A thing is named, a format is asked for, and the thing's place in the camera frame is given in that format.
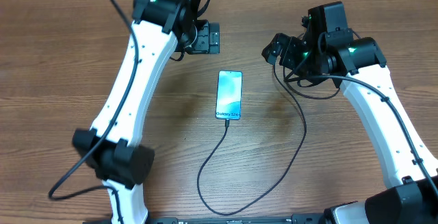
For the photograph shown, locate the black charger cable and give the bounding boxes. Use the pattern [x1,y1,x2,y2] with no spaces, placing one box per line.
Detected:
[196,64,342,216]

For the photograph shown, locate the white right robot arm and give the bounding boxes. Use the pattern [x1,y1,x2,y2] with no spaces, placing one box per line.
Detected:
[262,1,437,224]

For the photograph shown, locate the Samsung Galaxy smartphone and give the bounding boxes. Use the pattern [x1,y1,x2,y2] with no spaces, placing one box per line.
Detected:
[215,71,243,120]

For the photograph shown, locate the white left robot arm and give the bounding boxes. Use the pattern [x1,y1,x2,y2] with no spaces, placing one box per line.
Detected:
[72,0,220,223]

